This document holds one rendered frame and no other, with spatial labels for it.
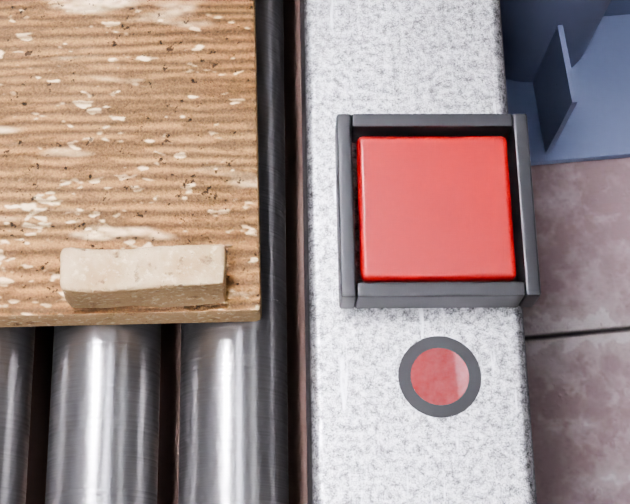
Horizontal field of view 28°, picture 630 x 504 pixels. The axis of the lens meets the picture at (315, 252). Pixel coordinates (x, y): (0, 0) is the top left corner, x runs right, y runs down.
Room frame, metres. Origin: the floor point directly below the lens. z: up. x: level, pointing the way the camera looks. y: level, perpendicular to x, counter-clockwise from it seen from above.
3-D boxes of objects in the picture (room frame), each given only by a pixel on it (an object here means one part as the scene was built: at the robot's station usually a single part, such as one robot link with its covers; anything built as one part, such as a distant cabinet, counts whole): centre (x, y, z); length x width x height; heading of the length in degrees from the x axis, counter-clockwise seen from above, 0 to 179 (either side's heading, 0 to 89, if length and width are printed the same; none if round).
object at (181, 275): (0.13, 0.06, 0.95); 0.06 x 0.02 x 0.03; 98
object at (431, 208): (0.18, -0.04, 0.92); 0.06 x 0.06 x 0.01; 7
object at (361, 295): (0.18, -0.04, 0.92); 0.08 x 0.08 x 0.02; 7
